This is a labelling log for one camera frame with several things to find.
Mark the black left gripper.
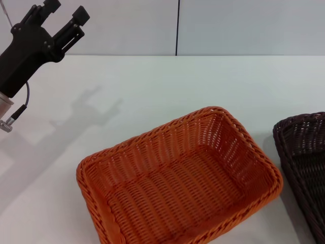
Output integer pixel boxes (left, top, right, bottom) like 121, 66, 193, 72
0, 0, 91, 99

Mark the grey wrist cable with connector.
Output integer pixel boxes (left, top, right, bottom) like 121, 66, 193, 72
0, 80, 30, 133

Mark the orange woven plastic basket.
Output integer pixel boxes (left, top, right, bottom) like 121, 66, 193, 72
76, 106, 284, 244

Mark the dark brown woven basket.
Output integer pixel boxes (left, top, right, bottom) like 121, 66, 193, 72
272, 111, 325, 244

